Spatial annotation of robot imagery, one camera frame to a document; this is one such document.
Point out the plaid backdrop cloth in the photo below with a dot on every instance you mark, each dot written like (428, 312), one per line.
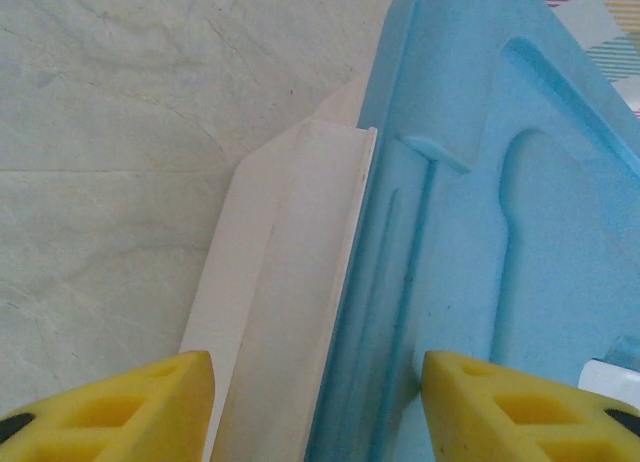
(620, 57)

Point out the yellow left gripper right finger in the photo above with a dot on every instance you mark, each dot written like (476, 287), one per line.
(525, 422)

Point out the white translucent storage box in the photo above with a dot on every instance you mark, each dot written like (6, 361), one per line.
(280, 282)

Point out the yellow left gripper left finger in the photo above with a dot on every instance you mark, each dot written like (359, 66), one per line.
(100, 422)

